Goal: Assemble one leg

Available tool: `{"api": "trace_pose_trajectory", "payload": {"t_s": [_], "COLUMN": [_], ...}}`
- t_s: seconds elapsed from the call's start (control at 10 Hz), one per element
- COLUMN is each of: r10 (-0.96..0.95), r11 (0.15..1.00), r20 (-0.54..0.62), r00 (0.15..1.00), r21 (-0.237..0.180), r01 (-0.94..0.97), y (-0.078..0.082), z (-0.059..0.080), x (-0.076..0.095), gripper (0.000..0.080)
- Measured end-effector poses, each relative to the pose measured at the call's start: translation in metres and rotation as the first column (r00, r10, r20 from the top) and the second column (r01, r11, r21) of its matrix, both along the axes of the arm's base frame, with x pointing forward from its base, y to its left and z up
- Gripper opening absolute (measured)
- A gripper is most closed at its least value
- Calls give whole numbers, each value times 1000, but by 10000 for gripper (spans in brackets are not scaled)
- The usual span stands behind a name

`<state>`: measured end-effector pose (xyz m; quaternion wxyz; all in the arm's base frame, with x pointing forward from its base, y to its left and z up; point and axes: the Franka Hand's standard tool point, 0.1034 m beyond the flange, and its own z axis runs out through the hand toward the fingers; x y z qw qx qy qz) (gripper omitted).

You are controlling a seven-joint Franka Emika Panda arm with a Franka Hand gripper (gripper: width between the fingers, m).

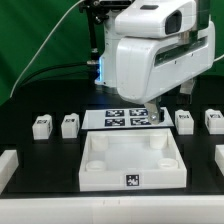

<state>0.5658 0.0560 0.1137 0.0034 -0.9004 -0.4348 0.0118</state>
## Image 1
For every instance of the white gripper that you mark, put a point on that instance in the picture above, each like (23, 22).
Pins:
(161, 48)

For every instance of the white square tabletop tray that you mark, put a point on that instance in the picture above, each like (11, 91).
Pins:
(131, 160)

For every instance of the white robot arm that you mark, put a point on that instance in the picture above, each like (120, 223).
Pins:
(107, 62)

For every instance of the white right obstacle block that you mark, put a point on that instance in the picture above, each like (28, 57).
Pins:
(219, 157)

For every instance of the white obstacle block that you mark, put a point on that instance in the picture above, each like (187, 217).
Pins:
(8, 165)
(219, 157)

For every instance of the white marker sheet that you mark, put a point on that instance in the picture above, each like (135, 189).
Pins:
(122, 119)

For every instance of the white left obstacle block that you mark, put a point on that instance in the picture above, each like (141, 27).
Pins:
(8, 165)

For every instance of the white front rail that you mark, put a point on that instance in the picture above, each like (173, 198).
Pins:
(114, 210)

